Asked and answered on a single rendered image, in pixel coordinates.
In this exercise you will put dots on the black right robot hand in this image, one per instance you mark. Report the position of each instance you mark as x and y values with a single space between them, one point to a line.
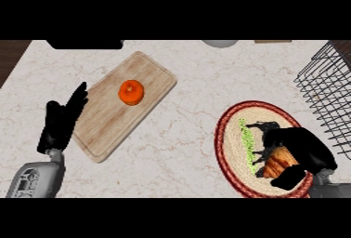
297 144

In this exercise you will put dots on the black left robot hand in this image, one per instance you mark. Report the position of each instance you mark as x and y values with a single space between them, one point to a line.
58 124

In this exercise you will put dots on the brown croissant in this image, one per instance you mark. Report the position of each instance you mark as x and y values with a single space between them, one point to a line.
279 162

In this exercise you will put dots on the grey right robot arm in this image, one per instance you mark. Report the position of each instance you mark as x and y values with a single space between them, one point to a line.
329 185

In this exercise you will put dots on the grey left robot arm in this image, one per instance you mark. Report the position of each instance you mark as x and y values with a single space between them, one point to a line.
36 179

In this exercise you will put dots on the round woven red-rimmed placemat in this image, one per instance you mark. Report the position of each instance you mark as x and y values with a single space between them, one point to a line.
233 145

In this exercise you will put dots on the wooden cutting board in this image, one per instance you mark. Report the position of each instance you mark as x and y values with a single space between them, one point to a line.
121 105

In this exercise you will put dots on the orange tomato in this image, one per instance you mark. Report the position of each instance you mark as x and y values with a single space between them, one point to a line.
132 92

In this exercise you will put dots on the black appliance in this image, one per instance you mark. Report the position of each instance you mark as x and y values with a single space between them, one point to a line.
84 44

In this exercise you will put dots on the tan wooden block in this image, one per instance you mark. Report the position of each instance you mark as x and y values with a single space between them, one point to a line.
273 41

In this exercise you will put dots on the grey round bowl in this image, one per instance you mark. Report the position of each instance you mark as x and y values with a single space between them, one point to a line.
220 43

